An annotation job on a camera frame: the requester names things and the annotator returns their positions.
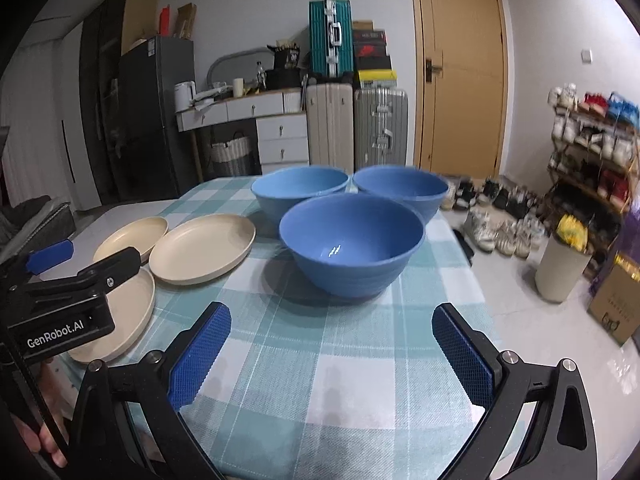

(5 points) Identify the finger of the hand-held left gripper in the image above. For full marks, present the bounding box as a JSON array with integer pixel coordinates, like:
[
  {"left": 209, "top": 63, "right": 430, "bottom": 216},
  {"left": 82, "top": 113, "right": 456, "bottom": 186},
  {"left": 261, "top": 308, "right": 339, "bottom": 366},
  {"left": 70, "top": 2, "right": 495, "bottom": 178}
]
[
  {"left": 0, "top": 239, "right": 76, "bottom": 287},
  {"left": 7, "top": 246, "right": 142, "bottom": 308}
]

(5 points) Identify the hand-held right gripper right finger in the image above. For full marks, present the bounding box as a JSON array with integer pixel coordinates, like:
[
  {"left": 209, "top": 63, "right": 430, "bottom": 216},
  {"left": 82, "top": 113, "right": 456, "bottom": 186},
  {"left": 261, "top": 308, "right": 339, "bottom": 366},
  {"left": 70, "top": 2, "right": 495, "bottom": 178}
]
[{"left": 431, "top": 302, "right": 598, "bottom": 480}]

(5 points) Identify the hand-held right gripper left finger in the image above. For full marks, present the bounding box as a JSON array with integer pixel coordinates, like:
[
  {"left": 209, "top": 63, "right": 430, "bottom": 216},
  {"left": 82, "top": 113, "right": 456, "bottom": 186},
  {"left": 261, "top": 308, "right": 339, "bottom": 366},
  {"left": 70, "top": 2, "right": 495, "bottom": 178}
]
[{"left": 65, "top": 301, "right": 233, "bottom": 480}]

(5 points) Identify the cream plate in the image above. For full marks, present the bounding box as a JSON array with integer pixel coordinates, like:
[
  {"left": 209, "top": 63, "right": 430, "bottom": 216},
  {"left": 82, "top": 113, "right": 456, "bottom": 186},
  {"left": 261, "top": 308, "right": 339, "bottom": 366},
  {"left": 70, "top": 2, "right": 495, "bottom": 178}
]
[
  {"left": 67, "top": 266, "right": 157, "bottom": 365},
  {"left": 92, "top": 216, "right": 170, "bottom": 265},
  {"left": 149, "top": 213, "right": 257, "bottom": 287}
]

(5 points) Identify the blue bowl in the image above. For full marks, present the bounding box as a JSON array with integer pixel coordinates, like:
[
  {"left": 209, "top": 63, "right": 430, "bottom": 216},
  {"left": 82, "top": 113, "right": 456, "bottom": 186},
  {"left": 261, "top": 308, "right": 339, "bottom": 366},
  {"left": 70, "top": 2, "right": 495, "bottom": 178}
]
[
  {"left": 250, "top": 166, "right": 351, "bottom": 238},
  {"left": 278, "top": 194, "right": 427, "bottom": 303},
  {"left": 352, "top": 165, "right": 450, "bottom": 226}
]

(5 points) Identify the person's left hand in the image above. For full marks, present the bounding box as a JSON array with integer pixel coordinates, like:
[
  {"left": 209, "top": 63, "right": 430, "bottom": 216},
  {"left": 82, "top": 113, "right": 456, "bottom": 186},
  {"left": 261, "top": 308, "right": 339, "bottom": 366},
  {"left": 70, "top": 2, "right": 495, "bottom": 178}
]
[{"left": 12, "top": 410, "right": 69, "bottom": 467}]

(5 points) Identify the grey quilted cushion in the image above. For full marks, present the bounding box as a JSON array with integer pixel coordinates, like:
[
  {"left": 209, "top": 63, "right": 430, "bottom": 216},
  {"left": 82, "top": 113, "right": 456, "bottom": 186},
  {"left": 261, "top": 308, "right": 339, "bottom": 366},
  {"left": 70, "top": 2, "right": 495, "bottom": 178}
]
[{"left": 0, "top": 197, "right": 76, "bottom": 261}]

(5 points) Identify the black slipper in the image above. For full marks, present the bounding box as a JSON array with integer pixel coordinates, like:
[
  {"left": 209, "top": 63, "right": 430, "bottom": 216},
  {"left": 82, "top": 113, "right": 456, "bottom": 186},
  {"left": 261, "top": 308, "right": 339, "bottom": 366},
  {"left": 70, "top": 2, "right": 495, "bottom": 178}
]
[{"left": 452, "top": 229, "right": 476, "bottom": 266}]

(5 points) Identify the teal white checkered tablecloth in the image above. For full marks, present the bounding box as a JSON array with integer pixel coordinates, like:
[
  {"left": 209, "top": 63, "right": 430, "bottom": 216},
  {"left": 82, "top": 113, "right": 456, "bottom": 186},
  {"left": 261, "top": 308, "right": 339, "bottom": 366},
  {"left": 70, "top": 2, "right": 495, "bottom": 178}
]
[{"left": 65, "top": 176, "right": 506, "bottom": 480}]

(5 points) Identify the cream trash bin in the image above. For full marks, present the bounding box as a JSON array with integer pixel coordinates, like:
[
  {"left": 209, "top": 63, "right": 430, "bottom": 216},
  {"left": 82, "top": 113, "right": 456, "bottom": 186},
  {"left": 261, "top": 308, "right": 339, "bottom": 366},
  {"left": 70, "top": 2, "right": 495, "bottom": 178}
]
[{"left": 534, "top": 230, "right": 592, "bottom": 303}]

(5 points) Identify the white wardrobe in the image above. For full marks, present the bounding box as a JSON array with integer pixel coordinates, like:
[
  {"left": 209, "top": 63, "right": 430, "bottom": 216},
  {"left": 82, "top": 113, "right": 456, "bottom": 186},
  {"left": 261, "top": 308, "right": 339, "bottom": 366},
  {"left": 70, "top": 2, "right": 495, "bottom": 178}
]
[{"left": 0, "top": 22, "right": 101, "bottom": 211}]

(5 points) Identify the group of sneakers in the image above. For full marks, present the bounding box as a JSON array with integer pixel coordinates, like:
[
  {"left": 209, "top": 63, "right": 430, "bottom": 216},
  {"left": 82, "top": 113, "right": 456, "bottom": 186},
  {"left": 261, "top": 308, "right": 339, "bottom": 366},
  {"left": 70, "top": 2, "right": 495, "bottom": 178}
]
[{"left": 442, "top": 174, "right": 548, "bottom": 260}]

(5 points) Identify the black refrigerator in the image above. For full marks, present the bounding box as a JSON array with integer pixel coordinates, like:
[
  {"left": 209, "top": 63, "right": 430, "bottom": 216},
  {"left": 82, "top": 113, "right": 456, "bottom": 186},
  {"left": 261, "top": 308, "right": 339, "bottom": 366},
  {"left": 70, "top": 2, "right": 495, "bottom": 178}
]
[{"left": 117, "top": 36, "right": 198, "bottom": 201}]

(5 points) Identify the grey white wicker basket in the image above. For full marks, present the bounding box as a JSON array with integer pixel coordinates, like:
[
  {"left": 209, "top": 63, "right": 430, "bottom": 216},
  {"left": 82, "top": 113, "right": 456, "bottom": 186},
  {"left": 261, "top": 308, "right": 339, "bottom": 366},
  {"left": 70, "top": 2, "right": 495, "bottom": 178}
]
[{"left": 209, "top": 132, "right": 251, "bottom": 177}]

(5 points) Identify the dark tall cabinet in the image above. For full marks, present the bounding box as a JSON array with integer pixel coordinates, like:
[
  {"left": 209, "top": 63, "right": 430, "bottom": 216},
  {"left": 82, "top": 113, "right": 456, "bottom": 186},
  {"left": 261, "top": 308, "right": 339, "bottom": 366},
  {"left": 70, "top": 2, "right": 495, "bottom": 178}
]
[{"left": 79, "top": 0, "right": 132, "bottom": 206}]

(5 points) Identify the yellow plastic bag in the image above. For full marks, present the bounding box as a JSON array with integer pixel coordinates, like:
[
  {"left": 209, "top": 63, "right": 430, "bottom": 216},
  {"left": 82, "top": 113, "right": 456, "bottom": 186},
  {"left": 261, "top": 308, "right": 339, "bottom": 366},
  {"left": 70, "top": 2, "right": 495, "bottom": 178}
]
[{"left": 556, "top": 214, "right": 588, "bottom": 253}]

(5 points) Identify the white electric kettle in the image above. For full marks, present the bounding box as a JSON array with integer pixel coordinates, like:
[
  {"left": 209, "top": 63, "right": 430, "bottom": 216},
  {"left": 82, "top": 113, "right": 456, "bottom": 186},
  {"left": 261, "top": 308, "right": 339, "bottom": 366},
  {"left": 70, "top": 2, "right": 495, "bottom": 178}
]
[{"left": 174, "top": 81, "right": 197, "bottom": 113}]

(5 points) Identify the purple bag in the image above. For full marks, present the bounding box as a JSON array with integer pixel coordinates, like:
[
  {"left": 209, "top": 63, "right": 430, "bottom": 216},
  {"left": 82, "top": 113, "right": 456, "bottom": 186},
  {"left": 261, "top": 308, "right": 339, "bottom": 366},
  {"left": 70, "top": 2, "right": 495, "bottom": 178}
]
[{"left": 590, "top": 205, "right": 640, "bottom": 301}]

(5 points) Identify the white dresser with drawers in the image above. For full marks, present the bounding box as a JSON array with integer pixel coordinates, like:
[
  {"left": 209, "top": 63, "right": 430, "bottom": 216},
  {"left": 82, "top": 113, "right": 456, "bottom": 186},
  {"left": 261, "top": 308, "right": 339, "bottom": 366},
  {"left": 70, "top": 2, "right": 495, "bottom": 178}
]
[{"left": 176, "top": 91, "right": 310, "bottom": 176}]

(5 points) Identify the metal shoe rack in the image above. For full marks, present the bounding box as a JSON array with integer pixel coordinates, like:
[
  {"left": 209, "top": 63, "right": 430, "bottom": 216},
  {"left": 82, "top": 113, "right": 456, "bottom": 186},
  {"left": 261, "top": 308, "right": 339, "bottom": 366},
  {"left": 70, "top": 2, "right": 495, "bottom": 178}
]
[{"left": 545, "top": 85, "right": 640, "bottom": 281}]

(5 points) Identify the oval mirror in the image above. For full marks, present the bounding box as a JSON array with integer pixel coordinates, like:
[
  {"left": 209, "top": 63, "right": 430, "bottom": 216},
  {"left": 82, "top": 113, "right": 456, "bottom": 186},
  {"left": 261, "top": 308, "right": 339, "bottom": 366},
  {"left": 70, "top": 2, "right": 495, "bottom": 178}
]
[{"left": 206, "top": 47, "right": 275, "bottom": 93}]

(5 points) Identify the grey suitcase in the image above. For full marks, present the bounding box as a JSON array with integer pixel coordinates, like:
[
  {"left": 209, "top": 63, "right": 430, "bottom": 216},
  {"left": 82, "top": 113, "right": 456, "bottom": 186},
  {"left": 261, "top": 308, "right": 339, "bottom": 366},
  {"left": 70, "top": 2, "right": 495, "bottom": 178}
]
[{"left": 353, "top": 86, "right": 409, "bottom": 173}]

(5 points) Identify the tall cardboard box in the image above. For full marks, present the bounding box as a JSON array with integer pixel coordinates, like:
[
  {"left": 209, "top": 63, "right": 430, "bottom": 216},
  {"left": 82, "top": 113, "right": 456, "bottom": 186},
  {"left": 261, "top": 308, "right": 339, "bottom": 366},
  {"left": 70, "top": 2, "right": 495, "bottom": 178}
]
[{"left": 121, "top": 0, "right": 160, "bottom": 56}]

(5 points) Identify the cream suitcase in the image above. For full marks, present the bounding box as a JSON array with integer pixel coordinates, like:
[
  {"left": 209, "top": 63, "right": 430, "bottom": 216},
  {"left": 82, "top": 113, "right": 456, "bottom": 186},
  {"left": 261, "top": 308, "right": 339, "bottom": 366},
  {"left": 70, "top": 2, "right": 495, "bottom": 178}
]
[{"left": 305, "top": 82, "right": 355, "bottom": 170}]

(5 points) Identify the brown paper bag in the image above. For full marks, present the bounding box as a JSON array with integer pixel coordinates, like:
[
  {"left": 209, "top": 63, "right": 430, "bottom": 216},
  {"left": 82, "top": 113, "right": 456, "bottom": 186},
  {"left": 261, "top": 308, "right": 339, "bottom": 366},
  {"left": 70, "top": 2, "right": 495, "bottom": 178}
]
[{"left": 175, "top": 2, "right": 197, "bottom": 40}]

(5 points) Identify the black printed bag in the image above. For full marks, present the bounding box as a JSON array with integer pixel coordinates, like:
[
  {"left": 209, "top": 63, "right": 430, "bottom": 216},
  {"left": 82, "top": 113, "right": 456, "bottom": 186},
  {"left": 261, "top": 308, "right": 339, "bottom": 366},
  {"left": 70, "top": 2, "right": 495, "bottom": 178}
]
[{"left": 267, "top": 41, "right": 302, "bottom": 72}]

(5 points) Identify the wooden door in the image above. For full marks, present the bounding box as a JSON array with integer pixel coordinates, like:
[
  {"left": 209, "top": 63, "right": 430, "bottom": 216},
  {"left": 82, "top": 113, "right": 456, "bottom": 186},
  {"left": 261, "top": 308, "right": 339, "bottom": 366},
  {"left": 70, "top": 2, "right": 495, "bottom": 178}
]
[{"left": 407, "top": 0, "right": 508, "bottom": 178}]

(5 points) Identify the yellow black shoe box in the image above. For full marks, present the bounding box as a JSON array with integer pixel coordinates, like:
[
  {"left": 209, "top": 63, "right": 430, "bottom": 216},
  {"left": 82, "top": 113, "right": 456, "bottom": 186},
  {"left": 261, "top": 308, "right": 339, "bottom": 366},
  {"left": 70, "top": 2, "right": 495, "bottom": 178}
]
[{"left": 357, "top": 69, "right": 398, "bottom": 89}]

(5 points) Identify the teal suitcase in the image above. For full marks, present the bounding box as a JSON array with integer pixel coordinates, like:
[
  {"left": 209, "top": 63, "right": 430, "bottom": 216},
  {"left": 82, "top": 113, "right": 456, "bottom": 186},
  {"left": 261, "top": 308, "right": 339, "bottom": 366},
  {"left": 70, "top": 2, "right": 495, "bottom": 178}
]
[{"left": 308, "top": 0, "right": 354, "bottom": 78}]

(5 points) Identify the black cable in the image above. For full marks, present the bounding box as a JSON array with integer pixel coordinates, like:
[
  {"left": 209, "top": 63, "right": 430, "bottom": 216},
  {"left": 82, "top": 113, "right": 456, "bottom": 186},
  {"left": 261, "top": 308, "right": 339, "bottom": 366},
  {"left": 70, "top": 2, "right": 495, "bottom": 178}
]
[{"left": 0, "top": 320, "right": 71, "bottom": 463}]

